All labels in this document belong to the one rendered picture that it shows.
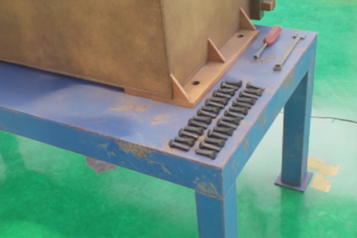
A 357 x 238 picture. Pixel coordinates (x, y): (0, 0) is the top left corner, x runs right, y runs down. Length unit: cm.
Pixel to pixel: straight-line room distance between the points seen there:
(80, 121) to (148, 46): 28
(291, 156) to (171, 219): 52
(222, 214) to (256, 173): 86
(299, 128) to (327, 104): 69
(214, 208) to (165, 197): 78
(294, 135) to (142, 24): 84
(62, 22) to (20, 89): 27
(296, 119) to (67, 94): 83
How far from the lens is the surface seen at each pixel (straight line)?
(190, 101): 139
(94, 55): 149
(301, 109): 186
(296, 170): 204
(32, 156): 243
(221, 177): 121
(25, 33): 165
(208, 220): 134
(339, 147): 231
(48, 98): 155
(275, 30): 174
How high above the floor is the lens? 140
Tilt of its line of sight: 34 degrees down
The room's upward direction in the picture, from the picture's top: 6 degrees counter-clockwise
